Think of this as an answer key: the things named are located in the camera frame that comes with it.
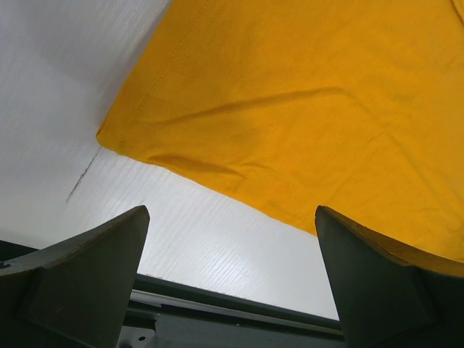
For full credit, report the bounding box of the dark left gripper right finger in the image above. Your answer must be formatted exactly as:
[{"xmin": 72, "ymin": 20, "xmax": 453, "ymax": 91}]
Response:
[{"xmin": 315, "ymin": 206, "xmax": 463, "ymax": 347}]

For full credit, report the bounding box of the orange t shirt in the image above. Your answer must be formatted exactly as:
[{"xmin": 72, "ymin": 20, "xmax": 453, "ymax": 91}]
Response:
[{"xmin": 96, "ymin": 0, "xmax": 463, "ymax": 261}]

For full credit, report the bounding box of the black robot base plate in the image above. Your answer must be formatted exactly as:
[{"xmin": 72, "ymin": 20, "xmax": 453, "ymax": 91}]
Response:
[{"xmin": 0, "ymin": 239, "xmax": 345, "ymax": 348}]

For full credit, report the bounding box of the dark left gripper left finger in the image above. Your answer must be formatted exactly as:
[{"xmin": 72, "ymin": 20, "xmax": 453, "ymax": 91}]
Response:
[{"xmin": 1, "ymin": 206, "xmax": 149, "ymax": 347}]

